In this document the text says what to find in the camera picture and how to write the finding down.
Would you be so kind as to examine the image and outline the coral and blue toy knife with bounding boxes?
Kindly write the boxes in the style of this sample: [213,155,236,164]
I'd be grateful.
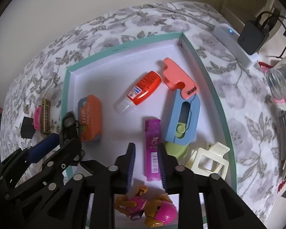
[157,57,201,159]

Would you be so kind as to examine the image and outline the pink and tan dog toy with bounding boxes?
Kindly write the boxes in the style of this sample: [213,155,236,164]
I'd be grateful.
[115,185,177,228]

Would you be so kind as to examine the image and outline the teal rimmed white tray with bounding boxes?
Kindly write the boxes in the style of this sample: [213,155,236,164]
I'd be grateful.
[61,32,237,229]

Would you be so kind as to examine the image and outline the black cable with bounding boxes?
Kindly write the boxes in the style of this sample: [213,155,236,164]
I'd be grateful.
[255,11,286,60]

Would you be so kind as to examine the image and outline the red glue bottle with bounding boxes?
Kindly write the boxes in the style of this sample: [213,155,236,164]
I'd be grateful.
[113,71,162,114]

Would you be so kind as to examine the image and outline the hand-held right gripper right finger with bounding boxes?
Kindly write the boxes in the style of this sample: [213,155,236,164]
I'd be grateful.
[158,143,268,229]

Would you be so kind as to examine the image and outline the black small box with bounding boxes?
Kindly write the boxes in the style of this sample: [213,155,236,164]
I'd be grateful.
[21,116,36,139]

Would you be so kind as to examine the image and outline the black toy car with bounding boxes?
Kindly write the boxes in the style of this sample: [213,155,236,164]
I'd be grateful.
[61,111,85,167]

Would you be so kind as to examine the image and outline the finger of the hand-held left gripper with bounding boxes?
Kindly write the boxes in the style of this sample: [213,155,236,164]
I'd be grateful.
[0,134,60,189]
[42,137,83,192]

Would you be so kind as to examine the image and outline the orange small case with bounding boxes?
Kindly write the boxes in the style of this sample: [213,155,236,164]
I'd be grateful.
[77,95,102,143]

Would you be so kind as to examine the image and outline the black charger adapter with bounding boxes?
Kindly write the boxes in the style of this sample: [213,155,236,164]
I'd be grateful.
[238,20,270,55]

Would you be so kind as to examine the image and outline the white power strip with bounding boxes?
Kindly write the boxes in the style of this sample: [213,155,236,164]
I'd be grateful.
[213,24,260,68]

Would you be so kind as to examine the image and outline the purple lighter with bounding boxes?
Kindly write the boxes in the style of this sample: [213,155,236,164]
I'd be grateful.
[145,119,161,182]

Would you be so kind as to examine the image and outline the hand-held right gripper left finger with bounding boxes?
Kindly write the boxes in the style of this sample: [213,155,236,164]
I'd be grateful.
[40,143,136,229]

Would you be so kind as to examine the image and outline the clear plastic bottle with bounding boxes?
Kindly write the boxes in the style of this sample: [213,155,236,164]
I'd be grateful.
[266,52,286,99]

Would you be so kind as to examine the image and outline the gold hair clip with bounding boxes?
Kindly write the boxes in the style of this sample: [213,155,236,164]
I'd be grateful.
[40,98,51,137]

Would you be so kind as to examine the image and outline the cream hair claw clip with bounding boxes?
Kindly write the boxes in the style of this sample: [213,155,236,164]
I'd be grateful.
[186,142,230,179]

